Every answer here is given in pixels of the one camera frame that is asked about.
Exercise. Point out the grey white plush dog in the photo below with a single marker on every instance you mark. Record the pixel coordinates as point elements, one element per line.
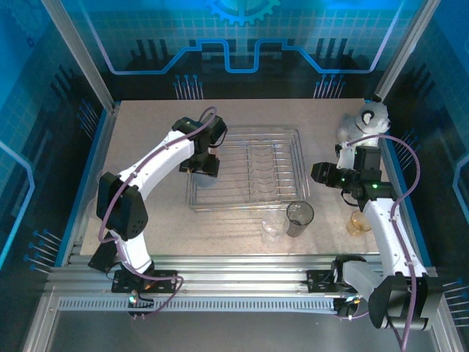
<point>370,117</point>

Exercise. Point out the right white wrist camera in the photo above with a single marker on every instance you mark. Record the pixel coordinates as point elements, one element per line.
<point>346,157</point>

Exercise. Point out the aluminium frame post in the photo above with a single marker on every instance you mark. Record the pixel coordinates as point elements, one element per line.
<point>78,55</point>
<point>403,51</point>

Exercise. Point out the clear plastic cup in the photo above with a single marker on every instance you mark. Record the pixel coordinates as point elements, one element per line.
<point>273,231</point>

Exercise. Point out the amber translucent plastic cup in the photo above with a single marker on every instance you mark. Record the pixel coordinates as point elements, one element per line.
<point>357,225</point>

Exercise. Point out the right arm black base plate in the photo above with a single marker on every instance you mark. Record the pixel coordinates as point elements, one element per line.
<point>317,282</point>

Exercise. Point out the steel bench panel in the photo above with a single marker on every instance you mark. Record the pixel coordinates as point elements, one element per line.
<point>234,333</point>

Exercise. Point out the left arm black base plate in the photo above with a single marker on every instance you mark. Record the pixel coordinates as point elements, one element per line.
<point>165,282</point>

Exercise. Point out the aluminium frame cross rail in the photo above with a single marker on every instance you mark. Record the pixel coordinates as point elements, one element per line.
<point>238,271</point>

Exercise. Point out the aluminium side rail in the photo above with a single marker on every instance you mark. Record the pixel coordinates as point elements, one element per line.
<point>100,146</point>

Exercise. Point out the smoke grey plastic cup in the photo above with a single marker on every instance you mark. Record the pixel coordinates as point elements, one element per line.
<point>298,220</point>

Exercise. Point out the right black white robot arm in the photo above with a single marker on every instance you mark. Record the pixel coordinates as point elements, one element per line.
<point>388,234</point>

